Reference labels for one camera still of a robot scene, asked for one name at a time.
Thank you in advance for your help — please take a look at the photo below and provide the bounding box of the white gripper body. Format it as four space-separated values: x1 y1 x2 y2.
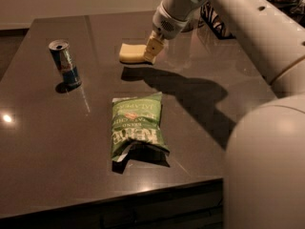
152 2 189 40

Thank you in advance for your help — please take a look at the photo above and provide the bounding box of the yellow sponge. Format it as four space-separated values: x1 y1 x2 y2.
119 43 154 64

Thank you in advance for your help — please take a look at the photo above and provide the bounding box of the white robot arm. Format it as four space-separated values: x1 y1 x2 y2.
149 0 305 229

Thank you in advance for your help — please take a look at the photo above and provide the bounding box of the green jalapeno chip bag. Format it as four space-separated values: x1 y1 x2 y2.
111 92 170 162

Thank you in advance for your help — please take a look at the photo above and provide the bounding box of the blue silver energy drink can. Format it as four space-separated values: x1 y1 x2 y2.
49 39 81 89

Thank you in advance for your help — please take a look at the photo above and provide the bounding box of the black wire napkin basket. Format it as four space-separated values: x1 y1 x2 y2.
191 1 234 40

